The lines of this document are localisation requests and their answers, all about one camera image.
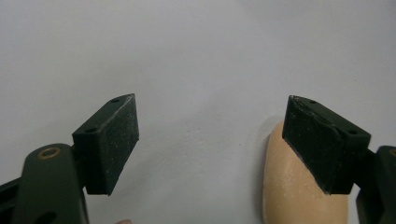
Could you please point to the beige potato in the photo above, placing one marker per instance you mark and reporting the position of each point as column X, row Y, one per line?
column 289, row 193

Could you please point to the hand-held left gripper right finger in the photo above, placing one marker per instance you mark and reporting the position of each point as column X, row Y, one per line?
column 323, row 146

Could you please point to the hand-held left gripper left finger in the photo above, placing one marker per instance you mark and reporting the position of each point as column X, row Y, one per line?
column 104, row 149

